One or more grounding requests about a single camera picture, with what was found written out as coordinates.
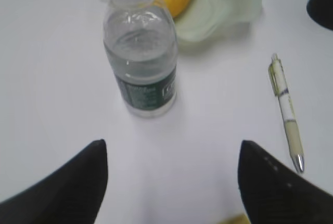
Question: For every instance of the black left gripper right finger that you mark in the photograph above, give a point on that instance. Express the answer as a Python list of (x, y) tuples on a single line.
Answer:
[(272, 193)]

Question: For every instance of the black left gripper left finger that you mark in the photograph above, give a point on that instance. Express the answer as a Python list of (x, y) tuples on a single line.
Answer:
[(71, 194)]

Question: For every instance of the beige grip ballpoint pen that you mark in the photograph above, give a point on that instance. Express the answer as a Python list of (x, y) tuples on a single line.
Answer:
[(281, 91)]

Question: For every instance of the clear water bottle green label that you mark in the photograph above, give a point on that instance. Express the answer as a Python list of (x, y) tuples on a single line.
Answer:
[(139, 38)]

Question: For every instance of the yellow eraser left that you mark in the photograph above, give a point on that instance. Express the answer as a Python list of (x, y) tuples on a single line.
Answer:
[(239, 219)]

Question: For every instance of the black mesh pen holder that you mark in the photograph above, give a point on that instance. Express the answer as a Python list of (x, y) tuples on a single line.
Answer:
[(320, 11)]

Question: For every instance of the frosted green wavy plate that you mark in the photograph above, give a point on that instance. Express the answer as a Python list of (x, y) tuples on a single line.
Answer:
[(203, 19)]

